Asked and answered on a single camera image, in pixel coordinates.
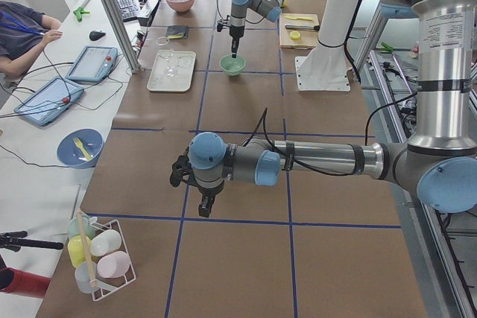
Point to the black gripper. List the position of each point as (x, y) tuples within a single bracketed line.
[(209, 193), (234, 38)]

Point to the green bowl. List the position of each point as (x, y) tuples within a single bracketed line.
[(232, 66)]

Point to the blue bowl with fork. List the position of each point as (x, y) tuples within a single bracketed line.
[(80, 149)]

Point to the lemon half slice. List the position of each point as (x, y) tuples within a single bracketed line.
[(295, 35)]

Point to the grey yellow folded cloth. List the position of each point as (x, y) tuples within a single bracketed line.
[(177, 32)]

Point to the wooden cutting board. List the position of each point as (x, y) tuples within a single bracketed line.
[(308, 40)]

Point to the clear wine glass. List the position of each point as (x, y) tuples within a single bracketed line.
[(172, 60)]

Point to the cream bear tray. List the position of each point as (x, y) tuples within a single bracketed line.
[(158, 82)]

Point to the yellow plastic knife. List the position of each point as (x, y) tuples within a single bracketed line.
[(301, 18)]

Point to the black keyboard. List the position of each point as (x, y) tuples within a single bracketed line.
[(129, 9)]

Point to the black computer mouse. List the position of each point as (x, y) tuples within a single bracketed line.
[(96, 35)]

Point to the far teach pendant tablet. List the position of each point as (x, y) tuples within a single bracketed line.
[(93, 64)]

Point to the teach pendant tablet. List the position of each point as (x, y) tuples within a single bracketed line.
[(50, 101), (93, 64)]

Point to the green clamp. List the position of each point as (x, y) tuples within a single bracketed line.
[(79, 13)]

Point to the near teach pendant tablet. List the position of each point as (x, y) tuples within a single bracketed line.
[(50, 101)]

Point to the seated person grey shirt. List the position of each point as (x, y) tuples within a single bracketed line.
[(25, 33)]

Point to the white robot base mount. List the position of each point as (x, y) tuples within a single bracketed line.
[(325, 68)]

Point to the white wire cup rack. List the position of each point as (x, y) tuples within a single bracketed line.
[(99, 254)]

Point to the aluminium frame post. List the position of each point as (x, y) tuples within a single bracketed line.
[(122, 37)]

